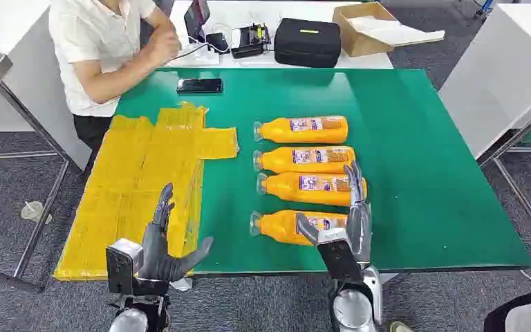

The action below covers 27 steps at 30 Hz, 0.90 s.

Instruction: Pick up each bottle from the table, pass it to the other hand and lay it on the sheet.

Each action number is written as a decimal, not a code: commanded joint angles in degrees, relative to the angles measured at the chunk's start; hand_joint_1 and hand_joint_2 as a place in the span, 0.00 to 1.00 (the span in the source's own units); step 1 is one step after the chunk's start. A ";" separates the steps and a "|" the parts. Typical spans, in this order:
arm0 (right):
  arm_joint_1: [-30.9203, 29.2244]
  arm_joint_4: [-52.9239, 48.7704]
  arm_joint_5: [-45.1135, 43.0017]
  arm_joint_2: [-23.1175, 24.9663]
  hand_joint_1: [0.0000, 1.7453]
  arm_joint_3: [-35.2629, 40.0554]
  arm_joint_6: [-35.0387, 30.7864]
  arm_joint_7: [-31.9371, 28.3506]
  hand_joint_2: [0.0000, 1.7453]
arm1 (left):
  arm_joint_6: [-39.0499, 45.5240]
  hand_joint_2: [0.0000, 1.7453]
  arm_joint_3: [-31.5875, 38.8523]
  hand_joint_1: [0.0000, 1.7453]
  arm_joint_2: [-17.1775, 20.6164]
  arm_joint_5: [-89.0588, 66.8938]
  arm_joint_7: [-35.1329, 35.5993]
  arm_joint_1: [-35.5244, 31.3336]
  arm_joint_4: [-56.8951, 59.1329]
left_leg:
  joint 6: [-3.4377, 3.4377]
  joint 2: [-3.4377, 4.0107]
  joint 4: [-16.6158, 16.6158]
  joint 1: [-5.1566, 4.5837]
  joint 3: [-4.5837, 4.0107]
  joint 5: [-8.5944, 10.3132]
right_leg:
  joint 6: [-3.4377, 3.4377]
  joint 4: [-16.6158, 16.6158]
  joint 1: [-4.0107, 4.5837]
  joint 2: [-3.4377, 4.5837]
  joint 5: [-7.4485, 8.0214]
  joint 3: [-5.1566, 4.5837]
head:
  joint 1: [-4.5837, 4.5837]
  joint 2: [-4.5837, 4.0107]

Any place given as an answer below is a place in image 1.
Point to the black smartphone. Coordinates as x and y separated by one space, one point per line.
199 85

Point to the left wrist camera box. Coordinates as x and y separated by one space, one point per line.
121 266

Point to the white power strip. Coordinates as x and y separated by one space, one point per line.
201 57

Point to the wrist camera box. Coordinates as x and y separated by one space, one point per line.
338 256
121 266

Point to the pale shoe toe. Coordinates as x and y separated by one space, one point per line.
400 327

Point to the person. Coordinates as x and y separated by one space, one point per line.
91 41

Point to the small black adapter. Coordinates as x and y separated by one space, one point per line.
218 42

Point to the cardboard box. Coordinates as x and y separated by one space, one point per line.
357 41

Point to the orange drink bottle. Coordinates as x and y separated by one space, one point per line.
274 132
277 161
277 227
284 189

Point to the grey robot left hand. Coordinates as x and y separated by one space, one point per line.
155 256

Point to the clear plastic cup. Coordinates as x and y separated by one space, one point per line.
33 211

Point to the yellow sheet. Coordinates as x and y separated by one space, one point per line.
128 183

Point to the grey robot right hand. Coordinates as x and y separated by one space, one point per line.
360 229

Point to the person's right hand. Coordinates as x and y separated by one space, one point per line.
164 46

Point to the black tablet screen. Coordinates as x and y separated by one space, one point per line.
197 18

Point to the black carry case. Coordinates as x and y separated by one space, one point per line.
306 43

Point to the black label printer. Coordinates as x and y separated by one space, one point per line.
249 42

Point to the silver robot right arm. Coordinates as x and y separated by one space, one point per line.
355 309

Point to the white side table, metal legs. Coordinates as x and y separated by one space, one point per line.
32 91
499 78

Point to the green table mat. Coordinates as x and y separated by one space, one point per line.
407 160

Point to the blue metal frame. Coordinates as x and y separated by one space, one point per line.
484 7

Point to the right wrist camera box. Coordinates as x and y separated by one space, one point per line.
338 256

